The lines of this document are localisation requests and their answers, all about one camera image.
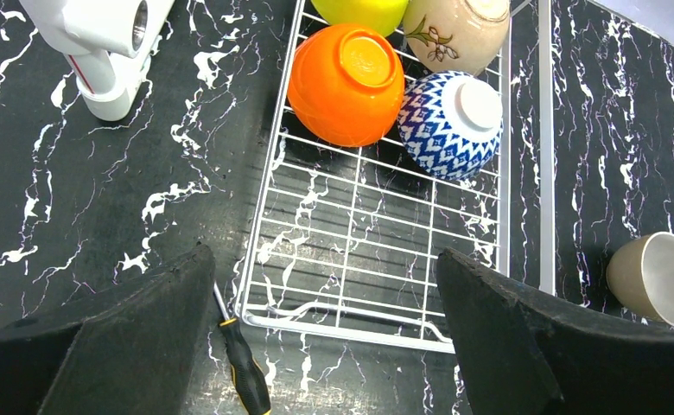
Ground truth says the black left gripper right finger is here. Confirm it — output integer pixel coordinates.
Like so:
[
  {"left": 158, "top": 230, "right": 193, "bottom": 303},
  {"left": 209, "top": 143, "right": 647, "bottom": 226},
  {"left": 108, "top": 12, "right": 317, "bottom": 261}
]
[{"left": 436, "top": 248, "right": 674, "bottom": 414}]

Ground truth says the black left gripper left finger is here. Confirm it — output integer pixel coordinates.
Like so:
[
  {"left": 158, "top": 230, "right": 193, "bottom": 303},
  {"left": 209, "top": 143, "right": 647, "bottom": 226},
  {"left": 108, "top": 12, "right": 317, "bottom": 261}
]
[{"left": 0, "top": 245, "right": 215, "bottom": 414}]

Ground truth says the white striped bottom bowl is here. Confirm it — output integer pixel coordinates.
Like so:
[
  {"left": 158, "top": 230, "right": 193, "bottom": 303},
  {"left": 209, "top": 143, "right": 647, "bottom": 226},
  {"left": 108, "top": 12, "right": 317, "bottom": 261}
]
[{"left": 606, "top": 232, "right": 674, "bottom": 327}]

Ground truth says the blue white patterned bowl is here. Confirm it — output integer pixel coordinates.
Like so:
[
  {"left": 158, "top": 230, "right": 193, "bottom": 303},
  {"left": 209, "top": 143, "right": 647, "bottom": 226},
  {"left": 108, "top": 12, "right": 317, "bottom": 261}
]
[{"left": 397, "top": 70, "right": 504, "bottom": 181}]

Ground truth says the white ceramic bowl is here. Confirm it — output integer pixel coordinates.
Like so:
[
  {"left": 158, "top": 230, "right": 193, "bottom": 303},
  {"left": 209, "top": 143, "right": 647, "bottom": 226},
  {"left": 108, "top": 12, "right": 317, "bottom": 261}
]
[{"left": 287, "top": 23, "right": 405, "bottom": 147}]

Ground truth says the beige ceramic bowl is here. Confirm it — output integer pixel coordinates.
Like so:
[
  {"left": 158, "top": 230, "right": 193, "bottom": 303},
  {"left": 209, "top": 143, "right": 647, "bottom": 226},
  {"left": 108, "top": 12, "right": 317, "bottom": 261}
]
[{"left": 402, "top": 0, "right": 511, "bottom": 75}]

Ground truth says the yellow-green plastic bowl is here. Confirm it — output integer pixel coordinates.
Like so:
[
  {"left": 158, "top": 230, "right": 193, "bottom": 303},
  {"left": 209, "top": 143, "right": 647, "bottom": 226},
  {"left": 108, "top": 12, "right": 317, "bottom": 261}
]
[{"left": 311, "top": 0, "right": 409, "bottom": 36}]

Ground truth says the black yellow screwdriver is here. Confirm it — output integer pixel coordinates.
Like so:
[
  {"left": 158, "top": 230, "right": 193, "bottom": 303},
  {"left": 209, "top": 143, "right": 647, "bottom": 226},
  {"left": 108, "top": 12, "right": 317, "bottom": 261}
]
[{"left": 213, "top": 284, "right": 271, "bottom": 415}]

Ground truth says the white wire dish rack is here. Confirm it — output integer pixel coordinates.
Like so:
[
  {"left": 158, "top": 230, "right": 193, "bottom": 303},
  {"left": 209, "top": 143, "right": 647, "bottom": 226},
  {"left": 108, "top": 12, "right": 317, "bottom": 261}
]
[{"left": 234, "top": 1, "right": 541, "bottom": 353}]

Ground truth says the white pvc pipe frame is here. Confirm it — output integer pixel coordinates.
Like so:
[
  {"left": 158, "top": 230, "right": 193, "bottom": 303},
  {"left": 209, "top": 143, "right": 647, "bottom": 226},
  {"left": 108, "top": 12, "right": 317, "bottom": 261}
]
[{"left": 21, "top": 0, "right": 175, "bottom": 122}]

